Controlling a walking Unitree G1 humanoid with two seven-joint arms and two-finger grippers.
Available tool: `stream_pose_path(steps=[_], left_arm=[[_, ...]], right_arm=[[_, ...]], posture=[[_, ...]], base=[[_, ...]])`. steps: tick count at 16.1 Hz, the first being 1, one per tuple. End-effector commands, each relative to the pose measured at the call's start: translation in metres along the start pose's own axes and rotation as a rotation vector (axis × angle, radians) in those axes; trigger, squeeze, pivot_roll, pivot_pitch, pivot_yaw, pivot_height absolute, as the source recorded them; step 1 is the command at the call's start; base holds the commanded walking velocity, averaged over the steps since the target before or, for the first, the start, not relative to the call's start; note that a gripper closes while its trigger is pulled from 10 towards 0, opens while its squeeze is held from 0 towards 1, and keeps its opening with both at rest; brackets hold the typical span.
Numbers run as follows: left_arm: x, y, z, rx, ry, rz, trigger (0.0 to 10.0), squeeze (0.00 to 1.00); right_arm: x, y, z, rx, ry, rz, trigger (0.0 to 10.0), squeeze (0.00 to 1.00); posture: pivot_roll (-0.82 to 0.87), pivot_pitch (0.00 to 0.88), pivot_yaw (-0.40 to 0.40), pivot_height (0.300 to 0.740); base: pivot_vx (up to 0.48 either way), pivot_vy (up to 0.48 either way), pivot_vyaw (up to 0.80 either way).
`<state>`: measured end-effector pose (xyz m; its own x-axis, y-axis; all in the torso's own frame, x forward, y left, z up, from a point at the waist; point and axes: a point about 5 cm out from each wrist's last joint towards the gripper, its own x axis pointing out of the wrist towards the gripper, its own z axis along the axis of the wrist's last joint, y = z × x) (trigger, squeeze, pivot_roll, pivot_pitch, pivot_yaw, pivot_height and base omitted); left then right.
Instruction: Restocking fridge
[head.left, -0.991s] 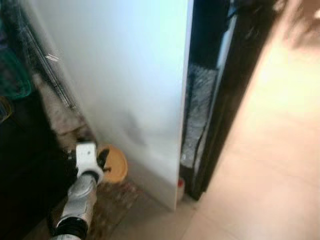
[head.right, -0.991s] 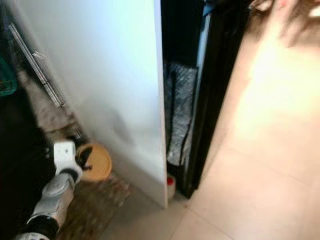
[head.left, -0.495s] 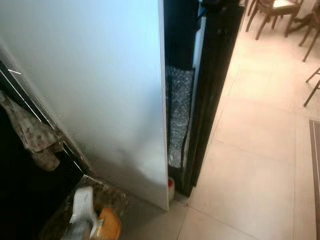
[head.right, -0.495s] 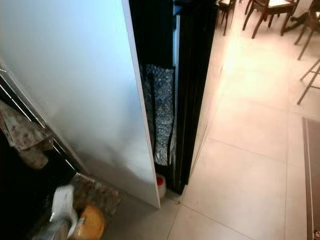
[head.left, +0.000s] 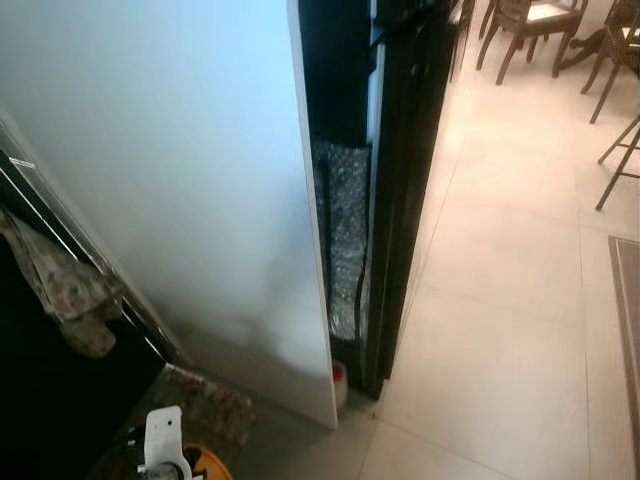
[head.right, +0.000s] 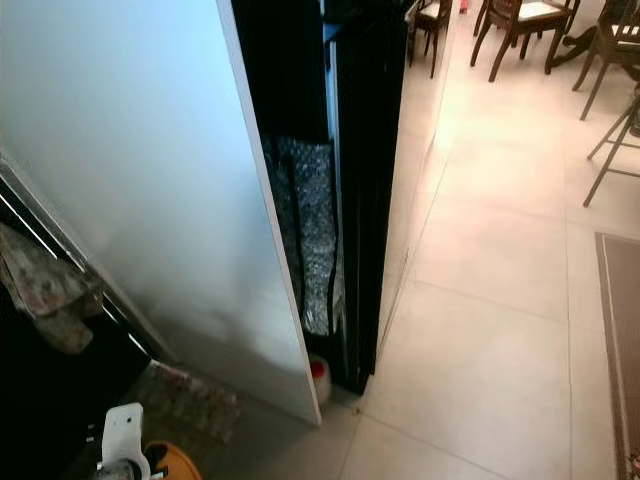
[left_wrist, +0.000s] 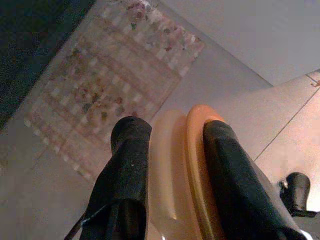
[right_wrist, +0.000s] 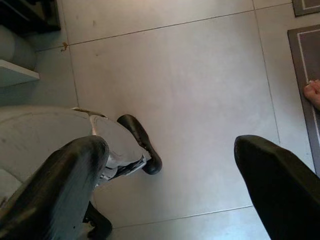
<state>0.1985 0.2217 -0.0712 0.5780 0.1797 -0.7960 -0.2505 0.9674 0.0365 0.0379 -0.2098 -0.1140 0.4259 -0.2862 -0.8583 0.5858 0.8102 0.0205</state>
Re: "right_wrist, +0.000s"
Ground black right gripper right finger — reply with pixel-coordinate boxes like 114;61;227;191
233;134;320;240

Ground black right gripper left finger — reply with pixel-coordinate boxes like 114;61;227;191
0;136;111;240

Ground black glossy fridge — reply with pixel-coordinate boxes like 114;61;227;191
0;0;62;39

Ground person bare foot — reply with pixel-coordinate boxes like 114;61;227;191
303;78;320;112

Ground brown floor mat pale border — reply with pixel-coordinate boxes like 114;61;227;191
287;26;320;176

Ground grey floor mat pale border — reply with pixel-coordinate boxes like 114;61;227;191
291;0;320;18

